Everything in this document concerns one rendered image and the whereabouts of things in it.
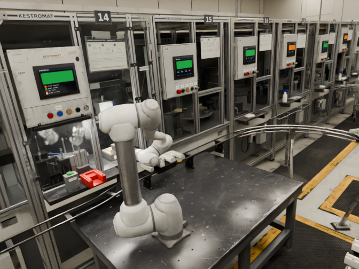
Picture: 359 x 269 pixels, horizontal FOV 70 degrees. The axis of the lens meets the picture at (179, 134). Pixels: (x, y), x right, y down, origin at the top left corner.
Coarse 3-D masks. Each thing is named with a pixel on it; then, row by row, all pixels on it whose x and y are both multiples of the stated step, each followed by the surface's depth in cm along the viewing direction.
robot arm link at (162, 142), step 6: (144, 132) 150; (150, 132) 146; (156, 132) 161; (150, 138) 155; (156, 138) 162; (162, 138) 173; (168, 138) 190; (156, 144) 184; (162, 144) 183; (168, 144) 187; (162, 150) 186
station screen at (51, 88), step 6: (72, 66) 167; (42, 72) 156; (48, 72) 158; (54, 72) 160; (72, 72) 167; (42, 84) 157; (48, 84) 159; (54, 84) 162; (60, 84) 164; (66, 84) 166; (72, 84) 169; (48, 90) 160; (54, 90) 162; (60, 90) 165; (66, 90) 167; (72, 90) 170
